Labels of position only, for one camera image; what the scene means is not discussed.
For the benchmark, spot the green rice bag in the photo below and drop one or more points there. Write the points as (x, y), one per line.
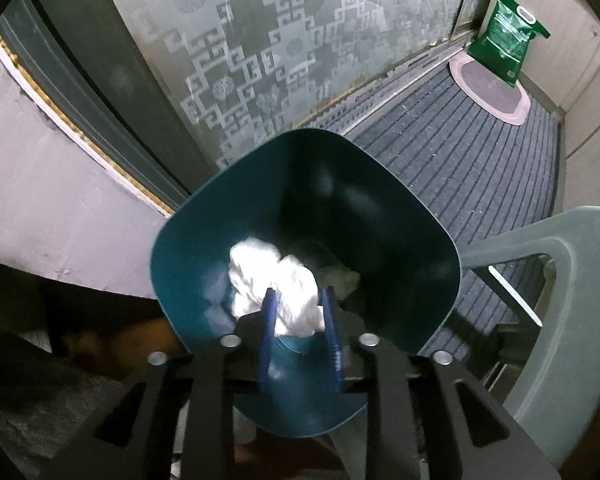
(505, 35)

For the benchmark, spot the oval grey floor mat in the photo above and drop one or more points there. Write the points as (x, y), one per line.
(490, 87)

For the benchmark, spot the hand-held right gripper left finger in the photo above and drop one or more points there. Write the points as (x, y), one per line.
(267, 330)

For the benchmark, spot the grey green plastic chair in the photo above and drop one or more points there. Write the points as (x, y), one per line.
(575, 285)

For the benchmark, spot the person's bare leg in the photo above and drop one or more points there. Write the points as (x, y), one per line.
(125, 342)

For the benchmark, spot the teal plastic bin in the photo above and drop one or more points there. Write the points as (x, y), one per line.
(380, 210)

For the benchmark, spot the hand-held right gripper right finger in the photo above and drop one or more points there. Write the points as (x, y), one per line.
(330, 325)

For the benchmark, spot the striped grey floor runner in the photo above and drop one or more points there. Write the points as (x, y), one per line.
(455, 160)

